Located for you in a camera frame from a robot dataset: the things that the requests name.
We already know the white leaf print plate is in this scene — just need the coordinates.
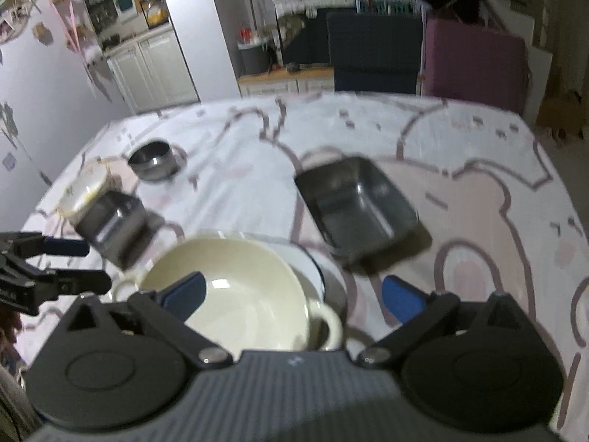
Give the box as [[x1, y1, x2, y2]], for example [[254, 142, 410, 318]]
[[271, 242, 328, 307]]

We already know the dark blue chair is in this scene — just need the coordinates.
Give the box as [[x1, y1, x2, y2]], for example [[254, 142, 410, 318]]
[[326, 8, 425, 96]]

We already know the white base cabinet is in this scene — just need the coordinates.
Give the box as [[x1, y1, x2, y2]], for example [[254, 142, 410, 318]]
[[107, 31, 200, 112]]

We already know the square steel container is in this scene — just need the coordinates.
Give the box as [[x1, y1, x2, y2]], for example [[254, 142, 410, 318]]
[[75, 190, 149, 271]]

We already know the rectangular steel container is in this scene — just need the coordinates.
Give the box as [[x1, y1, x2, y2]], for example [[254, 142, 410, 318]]
[[293, 156, 420, 259]]

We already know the pink ribbon with pompom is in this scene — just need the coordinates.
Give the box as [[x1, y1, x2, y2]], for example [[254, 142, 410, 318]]
[[50, 0, 101, 98]]

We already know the cream bowl with handles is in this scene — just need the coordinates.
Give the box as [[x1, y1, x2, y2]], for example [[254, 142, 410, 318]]
[[112, 235, 344, 351]]

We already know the round steel bowl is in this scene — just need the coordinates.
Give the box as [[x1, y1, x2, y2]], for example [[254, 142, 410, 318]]
[[127, 140, 178, 182]]

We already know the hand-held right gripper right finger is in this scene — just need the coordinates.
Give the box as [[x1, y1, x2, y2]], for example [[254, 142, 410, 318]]
[[358, 274, 535, 370]]

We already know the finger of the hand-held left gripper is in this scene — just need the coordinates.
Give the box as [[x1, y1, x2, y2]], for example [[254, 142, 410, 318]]
[[25, 267, 113, 299], [14, 232, 91, 259]]

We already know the yellow floral ceramic bowl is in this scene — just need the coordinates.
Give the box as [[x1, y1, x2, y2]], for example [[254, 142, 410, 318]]
[[57, 161, 112, 218]]

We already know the bear print tablecloth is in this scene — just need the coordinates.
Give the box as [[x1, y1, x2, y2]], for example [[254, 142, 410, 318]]
[[18, 92, 589, 442]]

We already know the grey trash bin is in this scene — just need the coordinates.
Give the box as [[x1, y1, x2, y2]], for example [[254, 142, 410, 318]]
[[238, 39, 273, 75]]

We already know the maroon chair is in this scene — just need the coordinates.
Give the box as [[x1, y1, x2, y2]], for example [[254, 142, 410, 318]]
[[420, 17, 528, 115]]

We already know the wooden low counter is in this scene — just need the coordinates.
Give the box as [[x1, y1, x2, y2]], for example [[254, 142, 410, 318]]
[[238, 67, 335, 98]]

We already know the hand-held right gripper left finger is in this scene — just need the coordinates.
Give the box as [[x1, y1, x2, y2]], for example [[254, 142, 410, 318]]
[[57, 271, 234, 371]]

